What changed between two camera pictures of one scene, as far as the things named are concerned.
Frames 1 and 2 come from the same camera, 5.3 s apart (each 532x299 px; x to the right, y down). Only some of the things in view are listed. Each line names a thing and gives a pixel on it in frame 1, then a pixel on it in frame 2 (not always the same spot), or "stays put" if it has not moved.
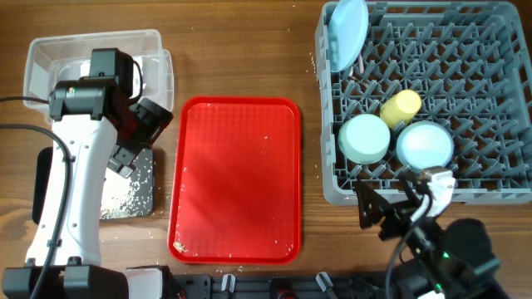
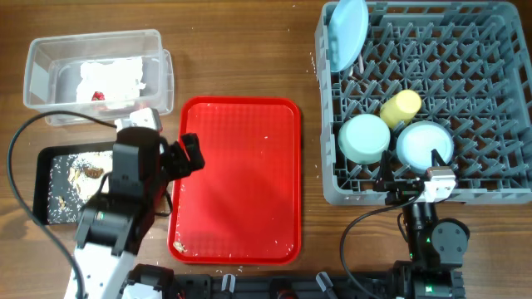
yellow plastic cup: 399,110 stays put
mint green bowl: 364,139 stays put
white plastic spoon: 361,64 stays put
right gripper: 370,202 → 399,191
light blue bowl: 423,144 stays put
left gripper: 156,117 → 182,166
